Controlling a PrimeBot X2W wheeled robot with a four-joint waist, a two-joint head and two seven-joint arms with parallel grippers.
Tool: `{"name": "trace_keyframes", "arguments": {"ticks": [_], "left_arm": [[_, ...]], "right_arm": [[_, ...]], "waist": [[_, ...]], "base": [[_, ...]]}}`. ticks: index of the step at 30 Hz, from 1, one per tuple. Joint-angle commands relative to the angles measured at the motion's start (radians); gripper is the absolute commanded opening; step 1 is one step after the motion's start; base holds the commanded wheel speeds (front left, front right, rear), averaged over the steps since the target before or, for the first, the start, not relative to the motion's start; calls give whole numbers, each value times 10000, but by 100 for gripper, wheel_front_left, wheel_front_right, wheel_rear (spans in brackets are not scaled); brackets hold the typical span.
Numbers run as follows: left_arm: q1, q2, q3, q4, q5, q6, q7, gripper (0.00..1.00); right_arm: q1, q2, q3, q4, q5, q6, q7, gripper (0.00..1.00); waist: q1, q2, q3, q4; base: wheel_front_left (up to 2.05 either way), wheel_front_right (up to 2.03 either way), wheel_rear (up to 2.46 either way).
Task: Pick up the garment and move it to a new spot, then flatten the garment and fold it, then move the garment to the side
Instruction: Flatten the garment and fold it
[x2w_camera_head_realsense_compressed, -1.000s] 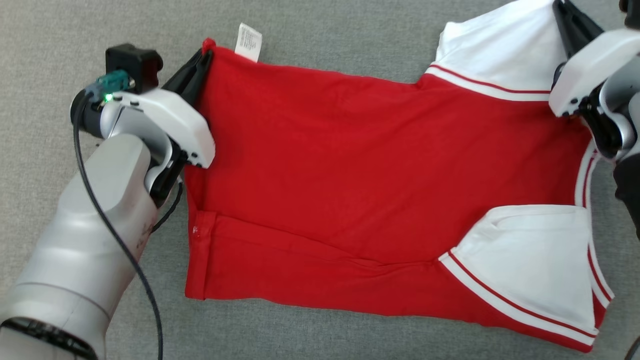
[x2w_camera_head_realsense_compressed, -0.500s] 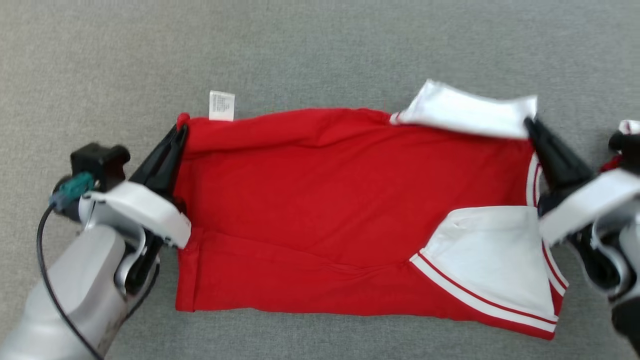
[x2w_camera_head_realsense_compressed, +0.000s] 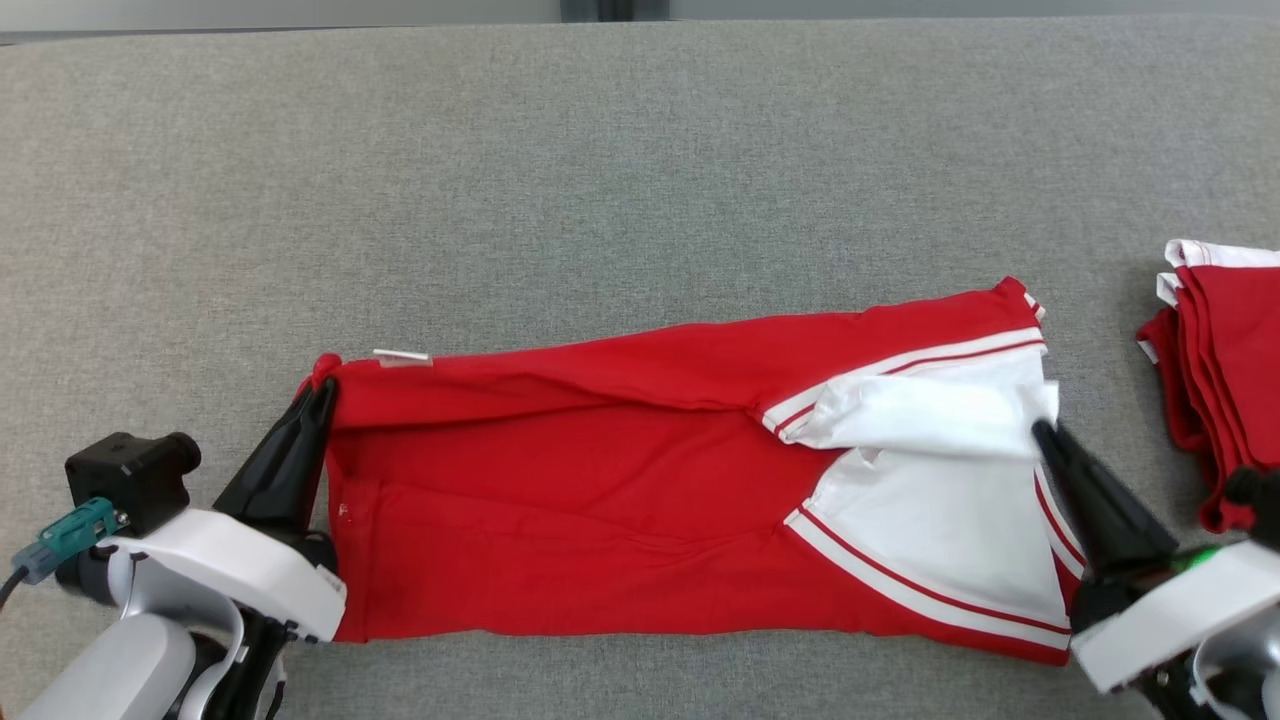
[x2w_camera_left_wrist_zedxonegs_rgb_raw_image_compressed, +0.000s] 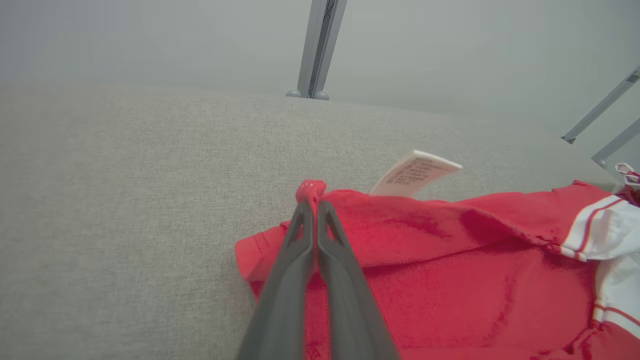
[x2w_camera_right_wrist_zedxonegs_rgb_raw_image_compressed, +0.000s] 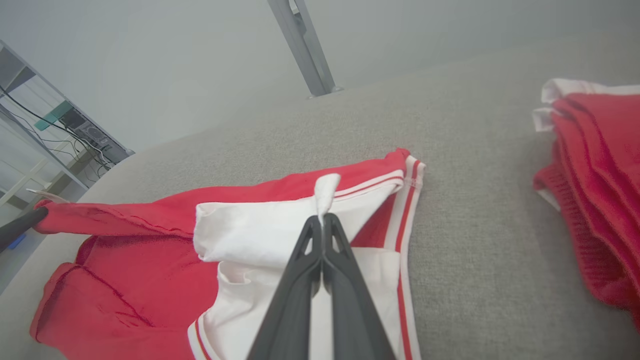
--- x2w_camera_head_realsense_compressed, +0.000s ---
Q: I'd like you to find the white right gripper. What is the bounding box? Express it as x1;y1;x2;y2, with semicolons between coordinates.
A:
1032;420;1280;696

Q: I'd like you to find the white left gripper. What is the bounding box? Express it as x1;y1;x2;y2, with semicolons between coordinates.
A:
100;378;348;644

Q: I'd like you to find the stack of red jerseys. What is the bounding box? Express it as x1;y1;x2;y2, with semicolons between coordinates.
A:
1137;239;1280;534

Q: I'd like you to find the red white basketball jersey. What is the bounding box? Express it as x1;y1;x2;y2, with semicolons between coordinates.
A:
300;277;1091;667

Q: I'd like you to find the teal cable connector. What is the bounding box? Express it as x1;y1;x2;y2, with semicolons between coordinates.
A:
12;497;123;586

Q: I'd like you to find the grey metal partition post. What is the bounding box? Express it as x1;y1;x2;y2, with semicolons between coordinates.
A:
560;0;671;23

